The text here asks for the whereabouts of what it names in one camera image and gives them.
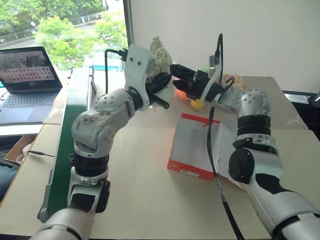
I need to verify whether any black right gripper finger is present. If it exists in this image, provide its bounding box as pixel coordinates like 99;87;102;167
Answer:
173;80;195;97
169;64;197;81

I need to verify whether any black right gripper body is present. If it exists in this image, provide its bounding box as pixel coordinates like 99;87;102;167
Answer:
188;70;211;101

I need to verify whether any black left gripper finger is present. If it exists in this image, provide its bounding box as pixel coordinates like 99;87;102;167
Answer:
149;86;166;98
152;72;173;87

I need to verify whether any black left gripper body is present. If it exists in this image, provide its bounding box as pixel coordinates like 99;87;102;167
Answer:
145;75;171;110

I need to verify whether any orange shoebox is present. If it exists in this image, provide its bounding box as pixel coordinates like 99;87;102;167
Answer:
166;112;224;181

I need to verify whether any orange toy fruit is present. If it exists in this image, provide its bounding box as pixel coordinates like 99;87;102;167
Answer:
175;89;192;102

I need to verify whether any yellow toy fruit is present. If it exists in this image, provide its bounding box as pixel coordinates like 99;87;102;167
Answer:
190;98;205;110

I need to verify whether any clear bag of toys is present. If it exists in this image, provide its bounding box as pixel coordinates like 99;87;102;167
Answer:
221;73;245;90

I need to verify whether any green conveyor belt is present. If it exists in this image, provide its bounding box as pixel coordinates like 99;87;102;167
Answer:
37;66;98;224

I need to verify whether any dark grey laptop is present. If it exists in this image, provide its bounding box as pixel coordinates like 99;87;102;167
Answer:
0;46;64;125

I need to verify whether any white shelf board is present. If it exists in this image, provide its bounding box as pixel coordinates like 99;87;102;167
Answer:
0;123;45;138

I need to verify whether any brown cardboard box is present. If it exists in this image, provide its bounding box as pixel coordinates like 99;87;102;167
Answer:
3;135;35;167

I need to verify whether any blue fabric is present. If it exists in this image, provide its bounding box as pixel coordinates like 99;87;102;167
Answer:
0;164;20;200

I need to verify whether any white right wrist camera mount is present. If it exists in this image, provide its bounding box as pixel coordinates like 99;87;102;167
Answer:
200;53;224;103

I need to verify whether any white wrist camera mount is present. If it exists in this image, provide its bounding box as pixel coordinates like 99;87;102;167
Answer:
124;44;158;111
200;53;224;103

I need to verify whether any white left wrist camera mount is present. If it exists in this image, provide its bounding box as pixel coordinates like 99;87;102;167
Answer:
124;44;158;111

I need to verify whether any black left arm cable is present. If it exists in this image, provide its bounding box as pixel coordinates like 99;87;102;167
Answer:
104;48;130;94

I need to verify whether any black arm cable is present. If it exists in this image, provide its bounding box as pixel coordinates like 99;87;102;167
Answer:
104;48;130;94
206;33;245;240

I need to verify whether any grey window frame post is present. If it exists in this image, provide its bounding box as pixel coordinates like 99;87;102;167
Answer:
123;0;135;55

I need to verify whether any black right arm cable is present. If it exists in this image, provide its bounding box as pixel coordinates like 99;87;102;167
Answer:
206;33;245;240

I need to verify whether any thin black plug cable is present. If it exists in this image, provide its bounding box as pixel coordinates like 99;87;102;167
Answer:
26;150;56;158

